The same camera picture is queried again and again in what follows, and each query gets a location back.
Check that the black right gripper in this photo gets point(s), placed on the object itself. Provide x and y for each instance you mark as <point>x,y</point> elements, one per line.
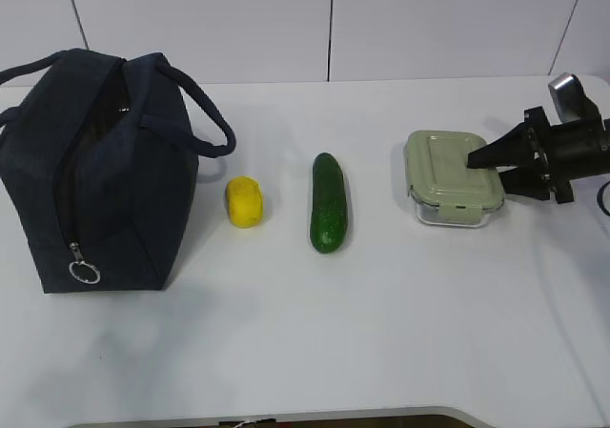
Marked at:
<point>546,157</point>

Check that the green lid glass container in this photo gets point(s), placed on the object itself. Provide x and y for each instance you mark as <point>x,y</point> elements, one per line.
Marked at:
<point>445,192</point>

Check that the yellow lemon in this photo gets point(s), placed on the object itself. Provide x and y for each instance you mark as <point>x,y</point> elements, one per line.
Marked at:
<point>244,201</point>

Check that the dark blue lunch bag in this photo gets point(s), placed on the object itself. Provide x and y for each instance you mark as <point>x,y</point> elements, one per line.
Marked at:
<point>100,161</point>

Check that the green cucumber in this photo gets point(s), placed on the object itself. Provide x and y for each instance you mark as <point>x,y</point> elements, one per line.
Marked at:
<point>329,217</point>

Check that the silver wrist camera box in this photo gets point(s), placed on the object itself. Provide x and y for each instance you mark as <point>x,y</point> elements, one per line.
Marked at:
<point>570,100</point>

